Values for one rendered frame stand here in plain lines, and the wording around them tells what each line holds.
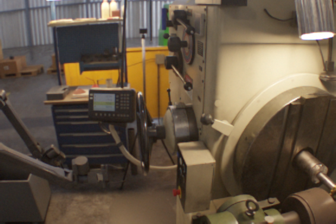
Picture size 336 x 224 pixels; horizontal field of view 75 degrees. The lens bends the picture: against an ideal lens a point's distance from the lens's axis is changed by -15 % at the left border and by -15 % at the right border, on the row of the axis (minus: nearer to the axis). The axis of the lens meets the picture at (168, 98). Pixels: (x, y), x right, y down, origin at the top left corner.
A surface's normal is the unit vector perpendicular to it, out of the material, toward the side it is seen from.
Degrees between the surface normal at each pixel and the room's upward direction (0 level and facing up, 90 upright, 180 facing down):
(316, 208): 25
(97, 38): 90
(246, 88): 90
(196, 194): 90
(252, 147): 90
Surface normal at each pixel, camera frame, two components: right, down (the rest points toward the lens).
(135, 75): 0.18, 0.36
